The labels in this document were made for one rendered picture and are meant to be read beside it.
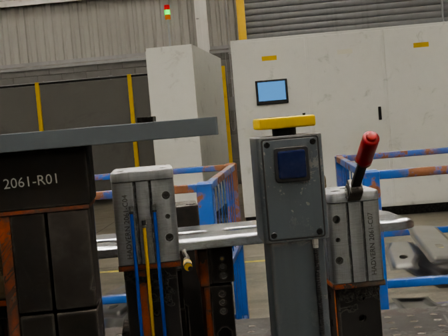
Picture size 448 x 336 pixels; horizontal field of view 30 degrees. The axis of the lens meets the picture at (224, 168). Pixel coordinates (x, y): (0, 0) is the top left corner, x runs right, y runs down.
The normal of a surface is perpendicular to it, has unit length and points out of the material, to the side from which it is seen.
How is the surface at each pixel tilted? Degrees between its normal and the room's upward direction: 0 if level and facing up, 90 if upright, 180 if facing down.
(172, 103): 90
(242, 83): 90
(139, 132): 90
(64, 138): 90
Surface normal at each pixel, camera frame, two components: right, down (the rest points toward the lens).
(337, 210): 0.08, 0.05
